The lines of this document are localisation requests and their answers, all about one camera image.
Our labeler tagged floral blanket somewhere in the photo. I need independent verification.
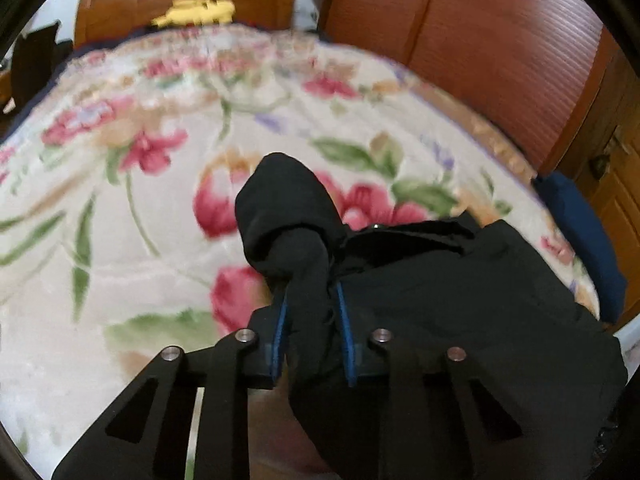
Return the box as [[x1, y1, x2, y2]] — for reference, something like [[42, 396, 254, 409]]
[[0, 25, 601, 480]]

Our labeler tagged wooden bed headboard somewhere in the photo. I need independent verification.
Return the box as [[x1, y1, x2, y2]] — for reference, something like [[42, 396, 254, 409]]
[[74, 0, 297, 51]]

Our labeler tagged dark chair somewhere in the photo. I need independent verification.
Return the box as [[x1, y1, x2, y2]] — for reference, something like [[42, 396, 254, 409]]
[[10, 20, 63, 108]]

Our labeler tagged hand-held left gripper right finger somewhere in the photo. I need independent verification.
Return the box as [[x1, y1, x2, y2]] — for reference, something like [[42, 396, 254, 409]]
[[334, 282, 568, 480]]

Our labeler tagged black coat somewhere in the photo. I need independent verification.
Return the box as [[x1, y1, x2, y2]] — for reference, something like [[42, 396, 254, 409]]
[[234, 152, 630, 480]]

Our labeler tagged wooden louvred wardrobe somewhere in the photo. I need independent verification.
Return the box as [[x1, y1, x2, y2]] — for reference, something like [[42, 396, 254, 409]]
[[310, 0, 618, 181]]

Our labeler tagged yellow plush toy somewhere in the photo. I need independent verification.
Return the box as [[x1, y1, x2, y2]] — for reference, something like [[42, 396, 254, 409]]
[[151, 0, 236, 28]]

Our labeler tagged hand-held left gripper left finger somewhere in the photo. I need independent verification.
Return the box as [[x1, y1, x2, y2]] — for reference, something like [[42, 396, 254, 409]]
[[50, 292, 291, 480]]

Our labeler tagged wooden door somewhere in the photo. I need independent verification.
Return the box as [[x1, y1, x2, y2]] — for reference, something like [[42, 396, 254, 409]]
[[570, 45, 640, 281]]

